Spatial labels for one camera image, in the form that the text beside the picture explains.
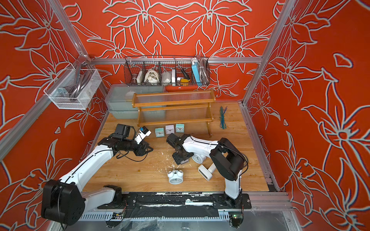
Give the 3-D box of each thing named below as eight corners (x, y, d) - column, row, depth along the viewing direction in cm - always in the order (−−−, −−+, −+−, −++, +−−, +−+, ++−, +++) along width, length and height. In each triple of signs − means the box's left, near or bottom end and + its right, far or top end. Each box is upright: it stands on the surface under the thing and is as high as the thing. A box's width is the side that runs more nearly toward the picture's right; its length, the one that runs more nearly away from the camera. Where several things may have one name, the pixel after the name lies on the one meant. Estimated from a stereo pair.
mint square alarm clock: (155, 136, 98) (154, 133, 94) (156, 131, 101) (155, 127, 97) (164, 136, 98) (163, 133, 94) (164, 131, 101) (164, 127, 97)
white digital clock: (208, 181, 81) (209, 179, 77) (197, 170, 85) (198, 167, 82) (212, 177, 82) (213, 175, 79) (201, 166, 87) (202, 163, 83)
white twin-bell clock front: (169, 184, 80) (167, 179, 73) (169, 175, 83) (168, 170, 76) (183, 184, 80) (183, 179, 73) (183, 175, 83) (183, 170, 76)
